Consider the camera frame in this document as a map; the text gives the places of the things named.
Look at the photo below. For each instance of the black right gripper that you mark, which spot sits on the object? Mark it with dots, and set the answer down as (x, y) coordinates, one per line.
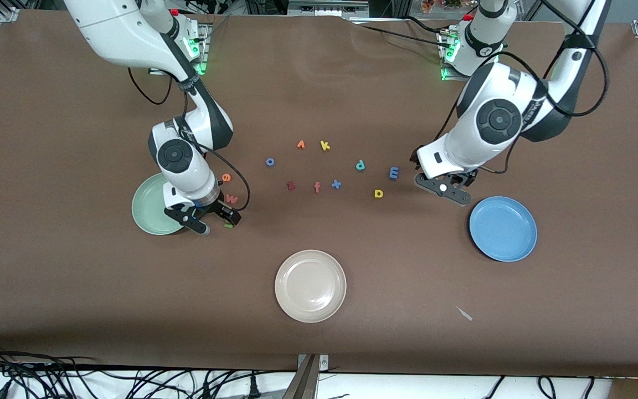
(219, 208)

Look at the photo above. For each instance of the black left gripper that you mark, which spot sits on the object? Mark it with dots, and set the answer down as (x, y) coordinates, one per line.
(467, 178)

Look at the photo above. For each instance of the pink letter w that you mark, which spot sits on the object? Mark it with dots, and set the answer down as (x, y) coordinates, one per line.
(233, 199)

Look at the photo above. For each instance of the blue letter E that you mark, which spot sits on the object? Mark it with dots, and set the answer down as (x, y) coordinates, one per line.
(394, 173)

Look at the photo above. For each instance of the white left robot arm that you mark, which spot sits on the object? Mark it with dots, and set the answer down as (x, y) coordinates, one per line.
(496, 119)

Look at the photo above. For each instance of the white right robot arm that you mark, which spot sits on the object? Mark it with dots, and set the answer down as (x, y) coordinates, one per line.
(130, 33)

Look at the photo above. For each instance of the blue plate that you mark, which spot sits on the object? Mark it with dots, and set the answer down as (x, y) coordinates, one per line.
(503, 229)

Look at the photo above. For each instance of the green plate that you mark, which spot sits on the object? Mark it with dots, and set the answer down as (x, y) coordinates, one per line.
(147, 210)

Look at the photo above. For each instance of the beige plate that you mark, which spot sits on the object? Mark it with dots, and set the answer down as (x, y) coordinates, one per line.
(310, 286)

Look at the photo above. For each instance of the white paper scrap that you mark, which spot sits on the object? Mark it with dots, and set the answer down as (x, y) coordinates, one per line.
(466, 315)

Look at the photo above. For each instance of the brown paper table cover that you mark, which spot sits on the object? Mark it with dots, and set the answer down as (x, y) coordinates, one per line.
(319, 100)

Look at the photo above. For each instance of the grey metal box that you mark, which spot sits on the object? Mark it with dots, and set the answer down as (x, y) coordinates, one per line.
(327, 8)

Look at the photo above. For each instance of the metal table edge bracket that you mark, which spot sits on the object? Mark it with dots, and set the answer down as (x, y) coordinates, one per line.
(309, 377)

